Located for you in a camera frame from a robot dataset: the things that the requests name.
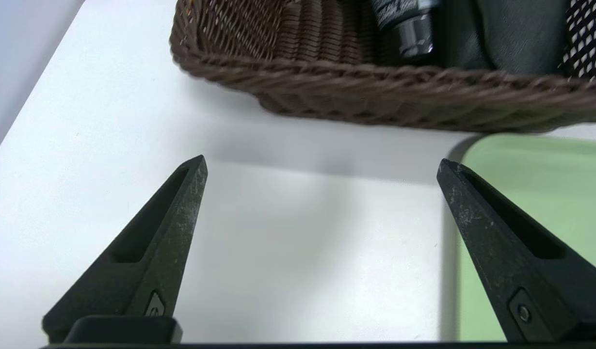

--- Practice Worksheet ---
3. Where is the black face cream tube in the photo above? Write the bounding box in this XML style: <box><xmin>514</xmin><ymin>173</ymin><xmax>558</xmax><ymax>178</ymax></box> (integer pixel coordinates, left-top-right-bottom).
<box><xmin>368</xmin><ymin>0</ymin><xmax>441</xmax><ymax>60</ymax></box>

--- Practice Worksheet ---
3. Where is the dark brown wicker basket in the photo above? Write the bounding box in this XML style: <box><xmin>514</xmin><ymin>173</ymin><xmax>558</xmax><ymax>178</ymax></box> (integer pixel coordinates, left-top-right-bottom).
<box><xmin>169</xmin><ymin>0</ymin><xmax>596</xmax><ymax>134</ymax></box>

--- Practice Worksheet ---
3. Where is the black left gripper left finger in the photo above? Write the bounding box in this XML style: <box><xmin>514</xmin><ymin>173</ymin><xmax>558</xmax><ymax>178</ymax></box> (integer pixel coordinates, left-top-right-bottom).
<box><xmin>42</xmin><ymin>155</ymin><xmax>209</xmax><ymax>345</ymax></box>

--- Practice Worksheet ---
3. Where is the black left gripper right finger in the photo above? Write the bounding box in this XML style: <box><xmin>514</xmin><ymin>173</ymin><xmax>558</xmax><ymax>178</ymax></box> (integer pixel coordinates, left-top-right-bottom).
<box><xmin>436</xmin><ymin>159</ymin><xmax>596</xmax><ymax>345</ymax></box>

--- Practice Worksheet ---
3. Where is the light green plastic tray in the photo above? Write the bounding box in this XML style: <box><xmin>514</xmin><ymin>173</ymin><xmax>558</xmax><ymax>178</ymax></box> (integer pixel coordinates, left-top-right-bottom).
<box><xmin>455</xmin><ymin>133</ymin><xmax>596</xmax><ymax>342</ymax></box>

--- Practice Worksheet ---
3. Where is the black leather glasses case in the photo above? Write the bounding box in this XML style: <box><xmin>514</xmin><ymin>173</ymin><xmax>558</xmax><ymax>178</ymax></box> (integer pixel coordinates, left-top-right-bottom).
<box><xmin>434</xmin><ymin>0</ymin><xmax>570</xmax><ymax>74</ymax></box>

